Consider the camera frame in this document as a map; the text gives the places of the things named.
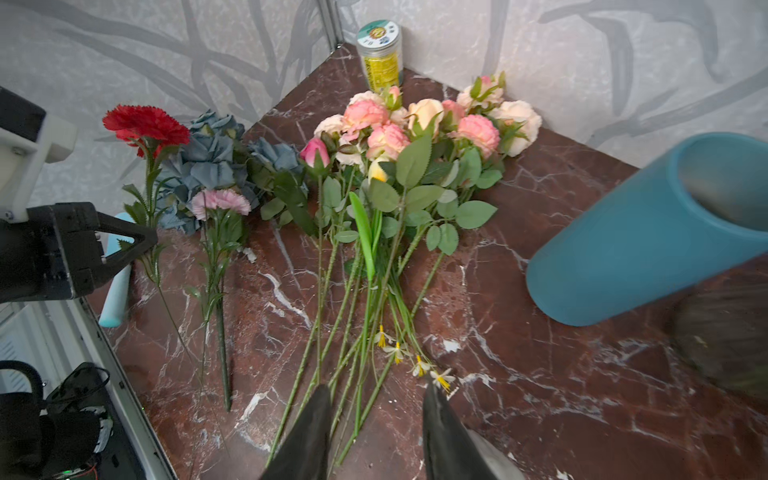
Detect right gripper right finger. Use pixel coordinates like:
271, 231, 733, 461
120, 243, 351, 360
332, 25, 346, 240
422, 384, 496, 480

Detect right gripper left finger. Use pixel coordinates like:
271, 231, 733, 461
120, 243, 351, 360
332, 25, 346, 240
260, 384, 332, 480

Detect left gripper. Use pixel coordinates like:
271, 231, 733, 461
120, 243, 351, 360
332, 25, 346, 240
1, 202, 158, 303

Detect red carnation stem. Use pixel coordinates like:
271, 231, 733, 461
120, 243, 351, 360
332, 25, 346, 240
102, 104, 195, 365

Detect pink peach rose stem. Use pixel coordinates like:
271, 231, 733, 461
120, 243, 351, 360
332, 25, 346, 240
266, 89, 415, 463

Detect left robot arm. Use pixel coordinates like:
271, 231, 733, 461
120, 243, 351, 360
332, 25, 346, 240
1, 202, 174, 479

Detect small white yellow flowers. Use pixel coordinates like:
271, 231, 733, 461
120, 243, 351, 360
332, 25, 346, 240
374, 326, 456, 395

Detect clear glass vase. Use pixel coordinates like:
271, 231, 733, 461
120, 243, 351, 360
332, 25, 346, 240
669, 283, 767, 401

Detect teal ceramic vase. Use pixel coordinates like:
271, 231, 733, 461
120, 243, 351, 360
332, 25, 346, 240
526, 133, 767, 326

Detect teal plastic scraper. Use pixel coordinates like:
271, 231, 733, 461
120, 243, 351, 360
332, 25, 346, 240
98, 212, 133, 328

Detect small pink flower sprig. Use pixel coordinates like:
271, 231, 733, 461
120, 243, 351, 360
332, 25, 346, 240
191, 189, 252, 412

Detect blue hydrangea flower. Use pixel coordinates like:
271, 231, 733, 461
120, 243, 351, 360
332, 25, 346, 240
156, 110, 302, 234

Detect yellow tulip stem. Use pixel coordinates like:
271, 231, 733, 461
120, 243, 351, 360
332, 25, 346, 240
351, 160, 391, 435

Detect magenta rose bud stem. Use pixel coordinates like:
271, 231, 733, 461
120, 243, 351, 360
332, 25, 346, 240
300, 138, 330, 377

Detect pink rose bunch with leaves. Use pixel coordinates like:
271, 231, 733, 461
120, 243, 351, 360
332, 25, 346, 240
335, 70, 544, 466

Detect small tape roll jar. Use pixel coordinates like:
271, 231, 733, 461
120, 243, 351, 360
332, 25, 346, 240
355, 20, 404, 93

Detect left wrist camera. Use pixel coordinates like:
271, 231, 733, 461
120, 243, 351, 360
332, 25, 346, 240
1, 88, 78, 224

